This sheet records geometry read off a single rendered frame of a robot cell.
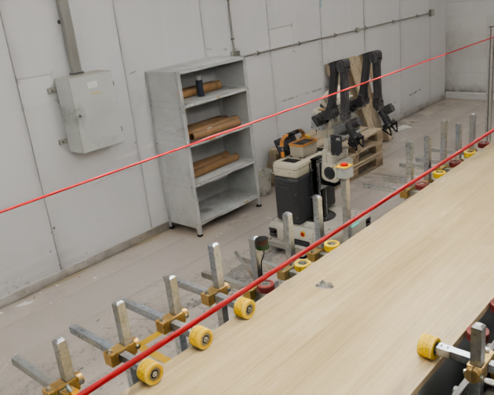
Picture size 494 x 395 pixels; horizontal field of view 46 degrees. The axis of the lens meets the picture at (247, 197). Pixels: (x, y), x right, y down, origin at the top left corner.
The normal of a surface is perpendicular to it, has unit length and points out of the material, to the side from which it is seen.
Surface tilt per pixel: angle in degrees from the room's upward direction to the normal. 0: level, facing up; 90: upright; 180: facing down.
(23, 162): 90
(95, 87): 90
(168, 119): 90
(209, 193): 90
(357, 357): 0
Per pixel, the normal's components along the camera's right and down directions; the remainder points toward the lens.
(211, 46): 0.74, 0.15
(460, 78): -0.66, 0.32
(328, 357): -0.11, -0.93
